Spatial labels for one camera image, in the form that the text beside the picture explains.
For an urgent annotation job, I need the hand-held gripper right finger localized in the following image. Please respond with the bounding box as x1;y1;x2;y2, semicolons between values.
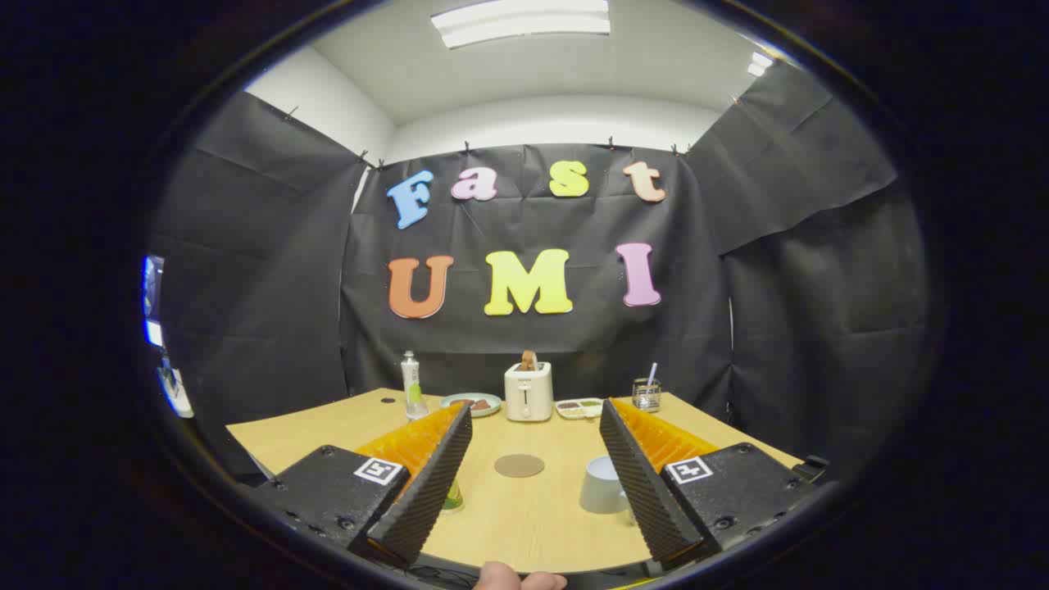
599;397;829;570

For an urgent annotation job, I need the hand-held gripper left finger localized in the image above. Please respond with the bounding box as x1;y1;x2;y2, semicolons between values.
242;401;475;568

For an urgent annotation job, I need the pale grey cup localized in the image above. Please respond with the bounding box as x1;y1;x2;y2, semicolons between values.
580;456;633;517

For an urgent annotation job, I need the round brown coaster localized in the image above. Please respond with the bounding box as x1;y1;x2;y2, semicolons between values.
494;454;546;479

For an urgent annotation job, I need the slim white bottle green label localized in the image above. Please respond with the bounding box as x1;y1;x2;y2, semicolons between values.
401;351;429;421

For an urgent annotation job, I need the pale green plate with food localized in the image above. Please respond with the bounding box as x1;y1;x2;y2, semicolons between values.
440;393;502;418

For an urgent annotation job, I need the wooden table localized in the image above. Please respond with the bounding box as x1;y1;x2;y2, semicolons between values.
226;388;808;574

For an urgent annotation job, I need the white toaster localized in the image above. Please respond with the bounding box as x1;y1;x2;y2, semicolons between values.
504;361;554;423

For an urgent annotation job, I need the black backdrop cloth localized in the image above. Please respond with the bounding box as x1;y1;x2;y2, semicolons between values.
148;61;931;484

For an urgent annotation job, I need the long ceiling light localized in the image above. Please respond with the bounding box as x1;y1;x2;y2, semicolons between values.
431;0;611;50

